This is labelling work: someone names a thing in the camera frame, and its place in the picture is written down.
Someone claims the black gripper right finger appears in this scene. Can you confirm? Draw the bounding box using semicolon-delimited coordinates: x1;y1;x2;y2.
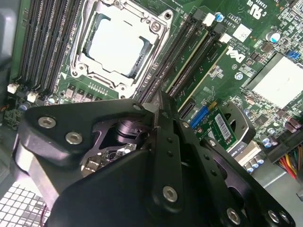
169;94;296;227

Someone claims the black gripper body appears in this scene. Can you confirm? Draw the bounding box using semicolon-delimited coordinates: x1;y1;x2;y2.
45;113;198;227

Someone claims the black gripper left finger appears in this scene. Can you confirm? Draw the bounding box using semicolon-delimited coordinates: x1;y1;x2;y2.
11;91;187;210

